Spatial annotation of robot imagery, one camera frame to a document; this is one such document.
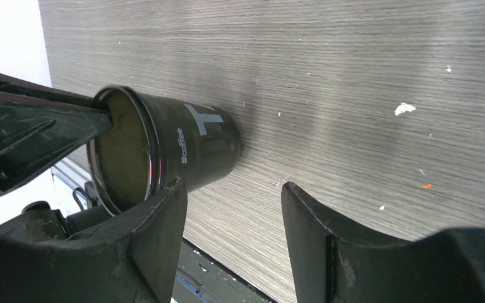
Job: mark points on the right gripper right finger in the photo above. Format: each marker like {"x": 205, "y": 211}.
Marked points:
{"x": 336, "y": 259}

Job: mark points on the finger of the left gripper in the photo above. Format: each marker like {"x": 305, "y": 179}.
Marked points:
{"x": 36, "y": 133}
{"x": 9, "y": 84}

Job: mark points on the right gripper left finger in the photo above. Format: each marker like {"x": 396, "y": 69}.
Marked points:
{"x": 131, "y": 257}

